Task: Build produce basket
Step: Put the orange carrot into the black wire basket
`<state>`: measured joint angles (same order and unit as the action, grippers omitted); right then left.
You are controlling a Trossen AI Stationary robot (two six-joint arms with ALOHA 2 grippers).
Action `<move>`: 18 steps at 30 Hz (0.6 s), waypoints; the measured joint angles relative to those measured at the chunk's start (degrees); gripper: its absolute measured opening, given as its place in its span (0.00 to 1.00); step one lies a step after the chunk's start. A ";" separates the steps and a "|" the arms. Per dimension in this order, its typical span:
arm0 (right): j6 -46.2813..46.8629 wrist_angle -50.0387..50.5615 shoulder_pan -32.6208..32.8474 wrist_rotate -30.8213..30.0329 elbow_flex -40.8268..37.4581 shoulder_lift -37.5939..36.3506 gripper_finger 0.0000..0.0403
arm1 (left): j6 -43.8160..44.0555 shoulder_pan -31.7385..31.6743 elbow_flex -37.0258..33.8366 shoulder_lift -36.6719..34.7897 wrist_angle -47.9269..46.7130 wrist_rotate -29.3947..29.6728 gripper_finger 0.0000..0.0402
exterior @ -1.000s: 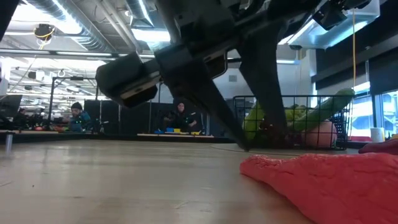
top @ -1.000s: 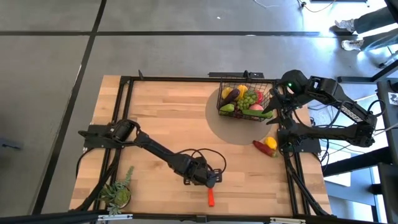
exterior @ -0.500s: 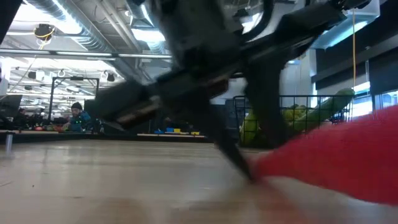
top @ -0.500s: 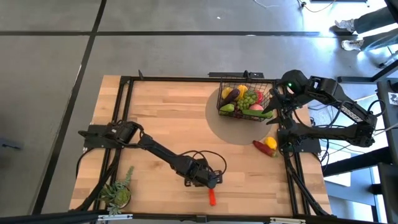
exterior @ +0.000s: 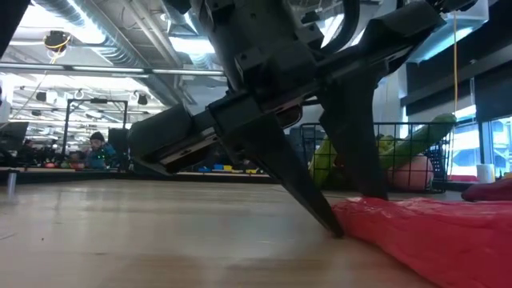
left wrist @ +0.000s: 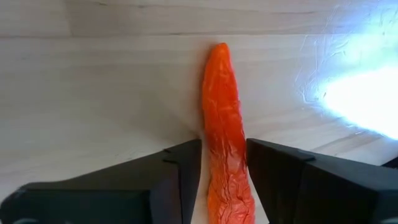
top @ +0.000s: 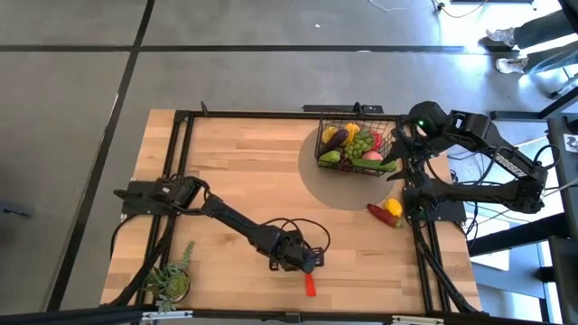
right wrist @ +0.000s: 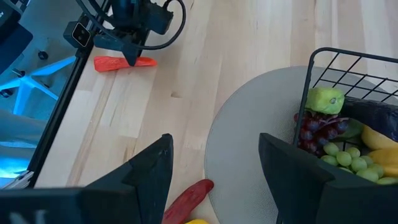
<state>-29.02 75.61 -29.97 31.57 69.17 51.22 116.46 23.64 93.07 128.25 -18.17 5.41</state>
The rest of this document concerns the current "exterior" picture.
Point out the silver ventilation duct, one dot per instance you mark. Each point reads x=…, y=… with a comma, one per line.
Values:
x=120, y=48

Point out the black yellow ceiling reel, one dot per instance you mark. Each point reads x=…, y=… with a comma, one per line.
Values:
x=56, y=42

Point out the black frame stand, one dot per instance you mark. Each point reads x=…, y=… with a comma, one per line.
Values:
x=96, y=102

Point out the green grape bunch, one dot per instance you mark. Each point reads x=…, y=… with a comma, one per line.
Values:
x=386, y=143

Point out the white paper roll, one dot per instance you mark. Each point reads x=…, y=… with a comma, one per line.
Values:
x=486, y=173

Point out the light green avocado half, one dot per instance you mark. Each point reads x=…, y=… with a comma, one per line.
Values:
x=322, y=164

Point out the long ceiling light bar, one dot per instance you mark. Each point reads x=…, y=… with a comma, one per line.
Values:
x=120, y=71

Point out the black window blind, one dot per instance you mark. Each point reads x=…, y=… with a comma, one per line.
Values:
x=492, y=92

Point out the distant robot workstation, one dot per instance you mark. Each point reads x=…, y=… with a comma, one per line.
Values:
x=52, y=158

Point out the black aluminium table frame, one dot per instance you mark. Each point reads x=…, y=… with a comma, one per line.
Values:
x=80, y=176

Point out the green cucumber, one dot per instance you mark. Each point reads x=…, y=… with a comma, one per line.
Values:
x=424, y=138

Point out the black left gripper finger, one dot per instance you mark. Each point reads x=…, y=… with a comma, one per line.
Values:
x=288, y=168
x=356, y=132

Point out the silver bolt post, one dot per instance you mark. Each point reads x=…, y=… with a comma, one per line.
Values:
x=12, y=184

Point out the orange carrot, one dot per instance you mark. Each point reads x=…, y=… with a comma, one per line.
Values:
x=432, y=240

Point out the red chili pepper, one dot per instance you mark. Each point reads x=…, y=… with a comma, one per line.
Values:
x=488, y=191

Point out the black monitor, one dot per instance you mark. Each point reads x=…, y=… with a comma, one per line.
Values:
x=12, y=136

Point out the pink peach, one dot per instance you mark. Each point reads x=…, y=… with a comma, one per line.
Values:
x=412, y=174

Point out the person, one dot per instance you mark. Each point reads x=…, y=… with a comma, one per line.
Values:
x=100, y=154

